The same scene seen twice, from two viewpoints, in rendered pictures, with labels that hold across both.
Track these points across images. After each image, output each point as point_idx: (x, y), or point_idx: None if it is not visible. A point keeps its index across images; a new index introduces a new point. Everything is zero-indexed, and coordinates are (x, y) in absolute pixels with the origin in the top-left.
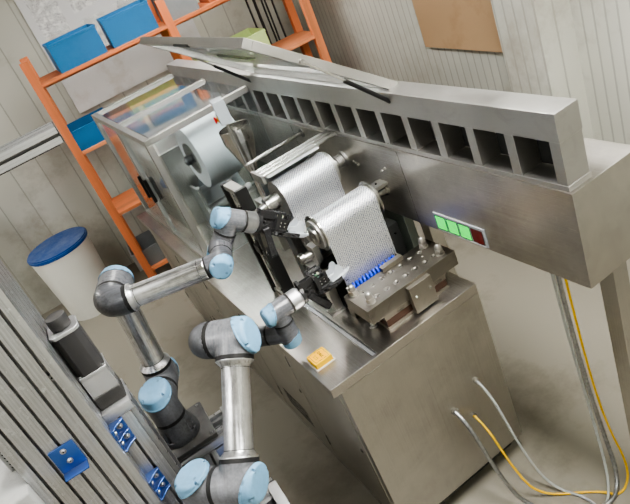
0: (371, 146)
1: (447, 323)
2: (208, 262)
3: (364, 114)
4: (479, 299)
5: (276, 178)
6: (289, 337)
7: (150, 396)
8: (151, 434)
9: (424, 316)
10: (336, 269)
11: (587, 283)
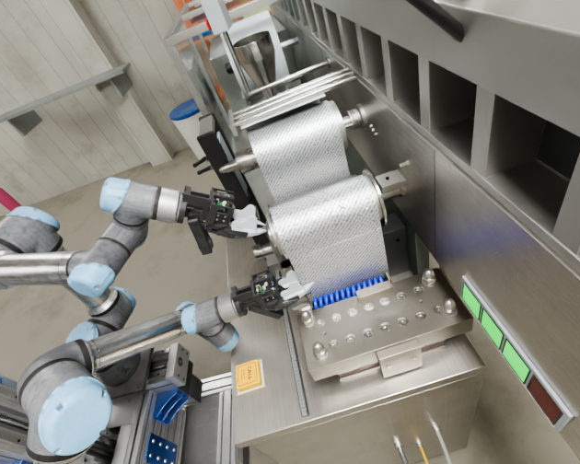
0: (397, 119)
1: (423, 396)
2: (72, 269)
3: (401, 55)
4: (481, 377)
5: (256, 129)
6: (216, 344)
7: None
8: (3, 441)
9: (392, 386)
10: (292, 286)
11: None
